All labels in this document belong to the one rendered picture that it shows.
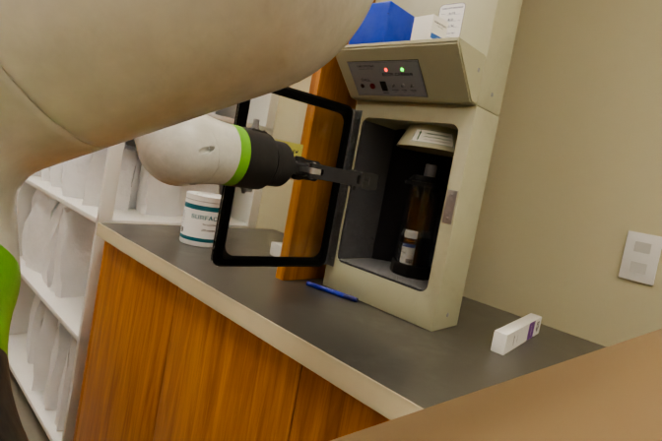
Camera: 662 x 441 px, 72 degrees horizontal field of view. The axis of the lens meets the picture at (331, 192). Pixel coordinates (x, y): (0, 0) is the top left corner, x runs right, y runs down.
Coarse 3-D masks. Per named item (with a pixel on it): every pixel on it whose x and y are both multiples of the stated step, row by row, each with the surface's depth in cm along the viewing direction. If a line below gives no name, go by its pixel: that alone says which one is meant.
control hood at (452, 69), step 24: (360, 48) 99; (384, 48) 95; (408, 48) 91; (432, 48) 87; (456, 48) 84; (432, 72) 91; (456, 72) 88; (480, 72) 90; (360, 96) 109; (384, 96) 104; (408, 96) 100; (432, 96) 95; (456, 96) 91
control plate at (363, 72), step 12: (384, 60) 97; (396, 60) 95; (408, 60) 93; (360, 72) 104; (372, 72) 101; (384, 72) 99; (396, 72) 97; (408, 72) 95; (420, 72) 93; (360, 84) 106; (396, 84) 99; (408, 84) 97; (420, 84) 95
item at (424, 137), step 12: (408, 132) 106; (420, 132) 103; (432, 132) 102; (444, 132) 102; (456, 132) 103; (408, 144) 104; (420, 144) 102; (432, 144) 101; (444, 144) 101; (444, 156) 116
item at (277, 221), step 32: (288, 128) 101; (320, 128) 106; (320, 160) 108; (256, 192) 98; (288, 192) 103; (320, 192) 109; (256, 224) 99; (288, 224) 105; (320, 224) 111; (288, 256) 106
